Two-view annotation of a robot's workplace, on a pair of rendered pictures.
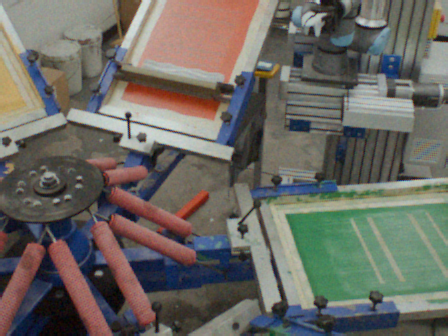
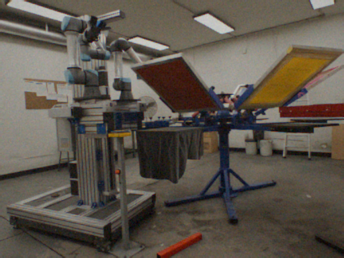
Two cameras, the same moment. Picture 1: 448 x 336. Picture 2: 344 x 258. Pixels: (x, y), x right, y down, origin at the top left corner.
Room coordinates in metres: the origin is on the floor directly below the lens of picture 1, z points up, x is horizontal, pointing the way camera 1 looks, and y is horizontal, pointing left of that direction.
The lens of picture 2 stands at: (4.45, 0.54, 1.08)
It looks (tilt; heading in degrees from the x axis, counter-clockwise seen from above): 3 degrees down; 194
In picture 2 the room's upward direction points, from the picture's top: 3 degrees counter-clockwise
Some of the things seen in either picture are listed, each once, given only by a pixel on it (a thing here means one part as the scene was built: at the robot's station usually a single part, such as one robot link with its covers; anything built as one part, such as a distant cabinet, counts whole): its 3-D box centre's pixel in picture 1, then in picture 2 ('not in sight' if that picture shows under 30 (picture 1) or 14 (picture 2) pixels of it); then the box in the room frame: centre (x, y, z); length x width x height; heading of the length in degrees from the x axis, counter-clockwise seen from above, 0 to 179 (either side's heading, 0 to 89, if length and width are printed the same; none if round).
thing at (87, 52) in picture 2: not in sight; (87, 53); (2.88, -0.47, 1.56); 0.11 x 0.08 x 0.11; 143
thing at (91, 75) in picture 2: not in sight; (90, 77); (2.63, -0.62, 1.42); 0.13 x 0.12 x 0.14; 143
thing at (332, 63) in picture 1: (331, 56); (126, 95); (2.14, -0.52, 1.31); 0.15 x 0.15 x 0.10
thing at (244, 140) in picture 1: (240, 147); not in sight; (2.25, -0.17, 0.79); 0.46 x 0.09 x 0.33; 157
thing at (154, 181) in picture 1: (156, 179); (198, 130); (1.87, 0.19, 0.89); 1.24 x 0.06 x 0.06; 157
